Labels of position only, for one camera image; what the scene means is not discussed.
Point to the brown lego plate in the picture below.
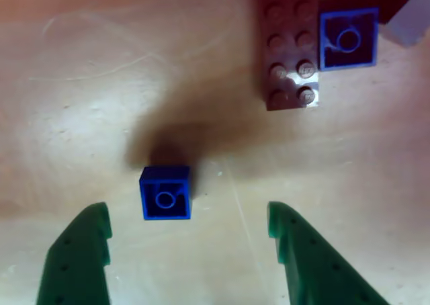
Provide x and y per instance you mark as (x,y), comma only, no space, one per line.
(289,33)

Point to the light grey lego brick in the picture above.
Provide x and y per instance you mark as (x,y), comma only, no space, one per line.
(408,29)

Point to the small blue lego brick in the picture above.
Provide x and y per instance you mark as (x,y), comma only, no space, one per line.
(164,197)
(349,39)

